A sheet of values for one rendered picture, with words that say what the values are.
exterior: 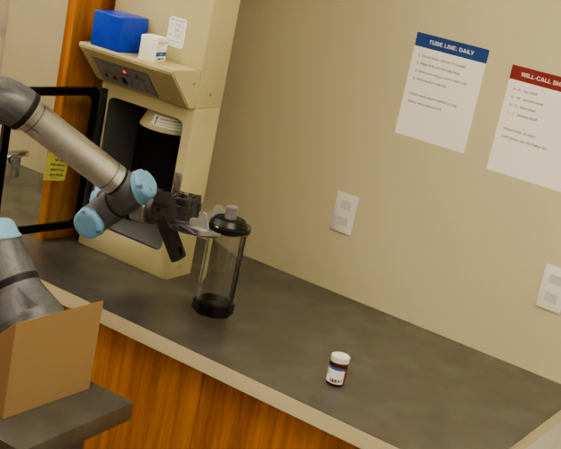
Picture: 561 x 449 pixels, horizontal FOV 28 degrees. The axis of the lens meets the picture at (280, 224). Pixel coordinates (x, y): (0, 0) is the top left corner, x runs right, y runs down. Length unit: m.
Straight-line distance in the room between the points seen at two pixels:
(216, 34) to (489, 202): 0.82
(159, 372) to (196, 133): 0.63
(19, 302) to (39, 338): 0.08
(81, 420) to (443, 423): 0.81
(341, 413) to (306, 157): 1.00
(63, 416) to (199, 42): 1.09
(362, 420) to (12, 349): 0.77
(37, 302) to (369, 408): 0.78
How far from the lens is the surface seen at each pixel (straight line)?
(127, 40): 2.91
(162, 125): 2.97
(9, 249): 2.20
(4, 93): 2.48
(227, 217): 2.66
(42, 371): 2.20
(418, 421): 2.49
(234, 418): 2.60
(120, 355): 2.78
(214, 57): 2.88
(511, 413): 2.67
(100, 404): 2.27
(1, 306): 2.17
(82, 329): 2.24
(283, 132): 3.23
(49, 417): 2.20
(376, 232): 3.11
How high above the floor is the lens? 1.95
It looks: 16 degrees down
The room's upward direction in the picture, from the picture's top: 12 degrees clockwise
